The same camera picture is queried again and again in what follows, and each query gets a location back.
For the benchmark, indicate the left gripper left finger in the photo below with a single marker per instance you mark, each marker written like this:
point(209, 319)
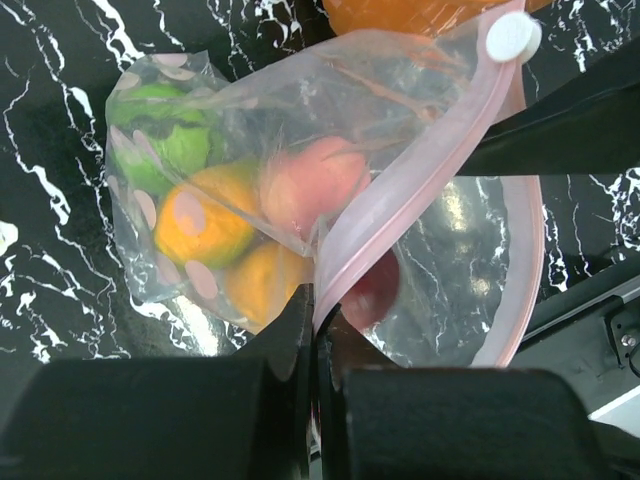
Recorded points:
point(241, 416)

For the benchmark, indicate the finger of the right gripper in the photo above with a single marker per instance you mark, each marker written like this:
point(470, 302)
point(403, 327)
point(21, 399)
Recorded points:
point(590, 125)

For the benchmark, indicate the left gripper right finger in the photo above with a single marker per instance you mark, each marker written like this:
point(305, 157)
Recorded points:
point(381, 421)

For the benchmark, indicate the yellow orange mango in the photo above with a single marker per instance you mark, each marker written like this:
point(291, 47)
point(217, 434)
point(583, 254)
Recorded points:
point(261, 284)

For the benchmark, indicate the yellow green mango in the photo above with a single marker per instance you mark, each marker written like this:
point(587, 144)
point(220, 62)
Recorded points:
point(199, 217)

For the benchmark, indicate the pink peach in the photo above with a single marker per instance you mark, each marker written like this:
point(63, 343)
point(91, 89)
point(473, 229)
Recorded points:
point(296, 189)

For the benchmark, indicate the pink dotted zip bag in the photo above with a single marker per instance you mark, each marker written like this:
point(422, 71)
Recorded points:
point(469, 248)

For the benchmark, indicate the green striped ball fruit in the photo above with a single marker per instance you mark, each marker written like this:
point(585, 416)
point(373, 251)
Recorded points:
point(152, 131)

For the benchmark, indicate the red onion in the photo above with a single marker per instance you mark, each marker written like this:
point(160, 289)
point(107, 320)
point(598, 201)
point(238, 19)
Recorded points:
point(373, 295)

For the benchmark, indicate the orange plastic basket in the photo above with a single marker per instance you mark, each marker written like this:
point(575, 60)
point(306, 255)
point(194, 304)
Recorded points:
point(427, 17)

